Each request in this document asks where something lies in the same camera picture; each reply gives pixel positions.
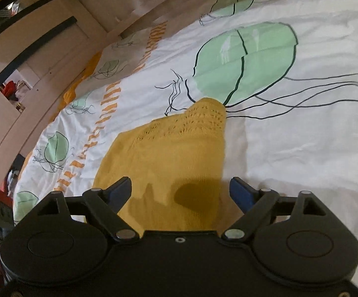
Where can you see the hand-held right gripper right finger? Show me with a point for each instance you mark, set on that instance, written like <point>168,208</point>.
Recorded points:
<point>242,193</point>

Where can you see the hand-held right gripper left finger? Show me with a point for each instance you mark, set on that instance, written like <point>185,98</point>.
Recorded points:
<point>118,193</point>

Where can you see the yellow knit sweater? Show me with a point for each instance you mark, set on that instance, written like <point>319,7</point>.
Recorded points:
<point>172,161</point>

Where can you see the white leaf-print duvet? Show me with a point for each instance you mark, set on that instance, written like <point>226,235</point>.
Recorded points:
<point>290,145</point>

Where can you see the orange bed sheet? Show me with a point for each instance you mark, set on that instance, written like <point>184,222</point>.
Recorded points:
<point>73,91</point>

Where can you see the leaf-print pillow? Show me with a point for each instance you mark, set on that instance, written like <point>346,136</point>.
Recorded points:
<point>114,60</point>

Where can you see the red cloth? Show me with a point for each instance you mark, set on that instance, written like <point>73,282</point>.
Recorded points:
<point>10,89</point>

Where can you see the wooden bed frame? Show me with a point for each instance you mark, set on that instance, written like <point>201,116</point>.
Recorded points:
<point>58,65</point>

